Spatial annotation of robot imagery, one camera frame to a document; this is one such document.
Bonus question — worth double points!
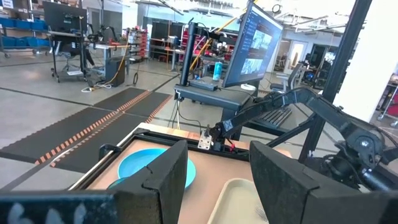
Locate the grey office chair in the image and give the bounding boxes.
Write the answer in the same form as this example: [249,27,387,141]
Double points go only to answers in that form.
[269,63,304,94]

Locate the large computer monitor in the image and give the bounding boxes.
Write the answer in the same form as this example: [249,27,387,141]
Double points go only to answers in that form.
[222,1,284,88]

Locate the red tool cabinet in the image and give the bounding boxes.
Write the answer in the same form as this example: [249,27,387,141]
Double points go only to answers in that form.
[182,24,237,63]

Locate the black computer keyboard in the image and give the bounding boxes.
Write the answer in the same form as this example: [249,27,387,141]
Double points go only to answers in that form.
[253,105,293,128]

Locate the shelf with red bins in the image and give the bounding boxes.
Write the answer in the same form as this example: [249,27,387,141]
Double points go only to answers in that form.
[127,27,149,62]

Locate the flat black box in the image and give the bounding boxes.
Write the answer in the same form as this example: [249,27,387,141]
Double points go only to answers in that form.
[189,79,219,91]

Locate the yellow hose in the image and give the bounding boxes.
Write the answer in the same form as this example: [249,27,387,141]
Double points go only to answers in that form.
[188,15,242,73]

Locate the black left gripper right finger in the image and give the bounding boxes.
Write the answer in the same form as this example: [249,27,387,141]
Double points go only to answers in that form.
[248,140,398,224]

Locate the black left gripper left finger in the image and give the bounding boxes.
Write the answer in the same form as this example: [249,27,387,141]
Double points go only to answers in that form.
[0,139,189,224]

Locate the plain black computer tower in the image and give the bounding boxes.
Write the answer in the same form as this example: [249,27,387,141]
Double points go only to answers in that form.
[104,57,127,87]

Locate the cream plastic tray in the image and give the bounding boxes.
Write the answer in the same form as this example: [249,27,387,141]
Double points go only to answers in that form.
[207,177,270,224]

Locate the teal drink can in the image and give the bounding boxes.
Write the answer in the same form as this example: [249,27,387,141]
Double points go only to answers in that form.
[212,61,223,82]

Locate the thin yellow cable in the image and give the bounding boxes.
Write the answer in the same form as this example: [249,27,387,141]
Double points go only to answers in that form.
[104,43,131,86]

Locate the black screen on rolling stand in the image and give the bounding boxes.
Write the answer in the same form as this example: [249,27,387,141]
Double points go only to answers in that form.
[42,1,90,84]

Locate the silver perforated bracket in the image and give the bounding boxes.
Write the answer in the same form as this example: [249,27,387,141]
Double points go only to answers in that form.
[198,129,213,151]

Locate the black monitor pole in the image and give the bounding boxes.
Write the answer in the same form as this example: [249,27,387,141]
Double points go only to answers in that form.
[179,21,200,87]

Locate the blue round plate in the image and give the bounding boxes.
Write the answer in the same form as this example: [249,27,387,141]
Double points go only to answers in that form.
[107,147,197,190]

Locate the dark grey desk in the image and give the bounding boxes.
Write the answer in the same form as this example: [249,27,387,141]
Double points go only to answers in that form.
[173,83,261,141]

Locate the black floor mat orange stripes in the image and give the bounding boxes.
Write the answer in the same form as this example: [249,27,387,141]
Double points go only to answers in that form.
[49,91,174,174]
[0,86,153,165]

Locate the shelf with blue bins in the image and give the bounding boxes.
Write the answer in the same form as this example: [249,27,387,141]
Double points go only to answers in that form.
[0,0,52,59]

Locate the black frame clamp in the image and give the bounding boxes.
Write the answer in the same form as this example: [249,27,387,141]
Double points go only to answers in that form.
[98,142,123,162]

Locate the white floor cable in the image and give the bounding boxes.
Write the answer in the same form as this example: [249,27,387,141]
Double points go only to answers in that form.
[81,81,113,93]

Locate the rolling cart red load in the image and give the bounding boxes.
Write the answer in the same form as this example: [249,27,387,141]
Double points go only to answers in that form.
[377,74,398,128]

